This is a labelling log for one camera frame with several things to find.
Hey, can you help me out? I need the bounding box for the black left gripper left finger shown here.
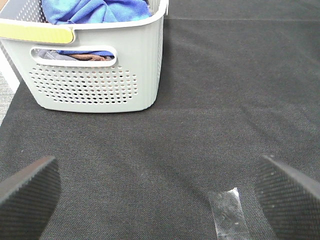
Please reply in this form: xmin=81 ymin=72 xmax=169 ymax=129
xmin=0 ymin=156 xmax=61 ymax=240

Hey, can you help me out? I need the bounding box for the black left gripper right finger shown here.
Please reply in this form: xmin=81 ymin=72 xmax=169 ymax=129
xmin=255 ymin=155 xmax=320 ymax=240

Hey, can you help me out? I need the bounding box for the blue microfibre towel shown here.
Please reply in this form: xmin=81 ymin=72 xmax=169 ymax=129
xmin=41 ymin=0 xmax=153 ymax=57

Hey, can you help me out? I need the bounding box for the clear tape strip centre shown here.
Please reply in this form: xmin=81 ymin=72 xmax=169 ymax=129
xmin=208 ymin=187 xmax=251 ymax=240

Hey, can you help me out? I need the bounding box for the grey cloth in basket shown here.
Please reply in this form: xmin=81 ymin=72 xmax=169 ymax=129
xmin=37 ymin=49 xmax=77 ymax=61

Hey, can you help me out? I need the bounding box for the grey perforated plastic basket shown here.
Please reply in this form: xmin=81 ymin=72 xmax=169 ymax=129
xmin=0 ymin=0 xmax=169 ymax=113

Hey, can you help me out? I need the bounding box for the brown cloth in basket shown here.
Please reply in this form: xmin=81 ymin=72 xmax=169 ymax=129
xmin=68 ymin=53 xmax=114 ymax=61

